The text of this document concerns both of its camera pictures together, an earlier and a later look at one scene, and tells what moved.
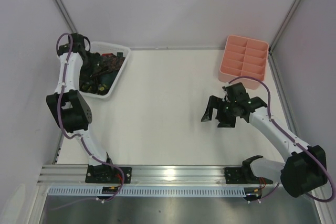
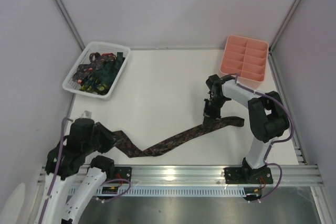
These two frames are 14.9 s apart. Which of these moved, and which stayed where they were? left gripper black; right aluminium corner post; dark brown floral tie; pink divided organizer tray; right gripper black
Moved: dark brown floral tie; right gripper black; left gripper black
Stayed: pink divided organizer tray; right aluminium corner post
